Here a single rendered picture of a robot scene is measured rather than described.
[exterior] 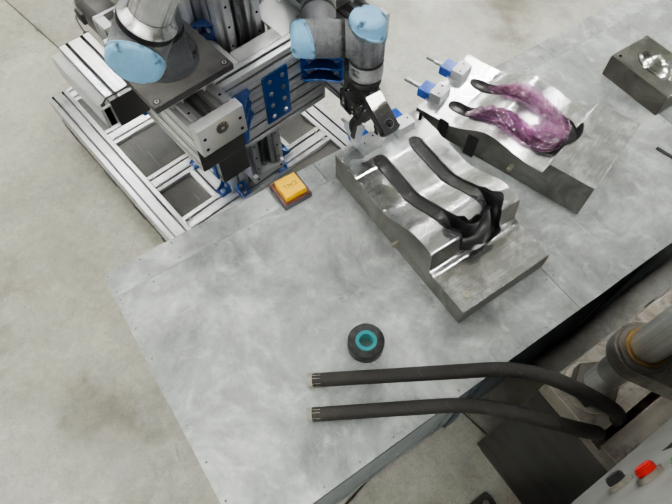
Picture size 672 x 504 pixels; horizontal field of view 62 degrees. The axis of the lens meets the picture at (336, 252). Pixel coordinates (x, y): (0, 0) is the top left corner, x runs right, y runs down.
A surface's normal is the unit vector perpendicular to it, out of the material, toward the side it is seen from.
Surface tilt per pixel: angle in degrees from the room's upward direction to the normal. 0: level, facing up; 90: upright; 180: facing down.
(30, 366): 0
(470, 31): 0
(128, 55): 96
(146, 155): 0
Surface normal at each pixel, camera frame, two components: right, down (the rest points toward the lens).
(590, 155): 0.00, -0.49
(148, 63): -0.05, 0.92
